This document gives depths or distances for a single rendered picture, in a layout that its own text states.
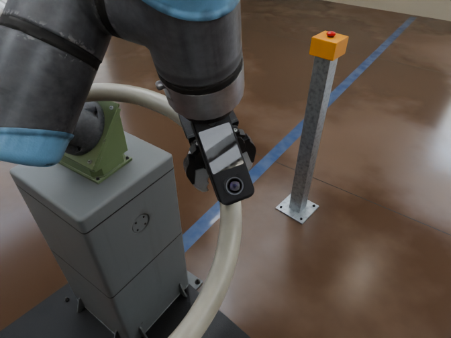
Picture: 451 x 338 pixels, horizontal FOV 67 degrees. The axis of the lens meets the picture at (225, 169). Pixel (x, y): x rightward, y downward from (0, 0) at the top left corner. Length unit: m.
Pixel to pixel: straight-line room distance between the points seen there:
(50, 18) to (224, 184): 0.24
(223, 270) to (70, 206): 0.76
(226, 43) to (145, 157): 0.96
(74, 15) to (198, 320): 0.34
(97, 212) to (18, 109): 0.78
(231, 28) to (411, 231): 2.12
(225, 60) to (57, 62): 0.15
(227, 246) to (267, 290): 1.42
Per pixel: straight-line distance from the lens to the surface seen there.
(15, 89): 0.34
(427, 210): 2.53
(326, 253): 2.05
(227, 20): 0.30
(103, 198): 1.12
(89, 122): 1.10
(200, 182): 0.52
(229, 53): 0.32
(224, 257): 0.44
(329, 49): 1.61
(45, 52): 0.34
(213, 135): 0.41
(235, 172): 0.41
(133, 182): 1.15
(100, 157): 1.13
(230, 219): 0.45
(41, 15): 0.35
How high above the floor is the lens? 1.59
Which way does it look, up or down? 40 degrees down
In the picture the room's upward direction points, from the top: straight up
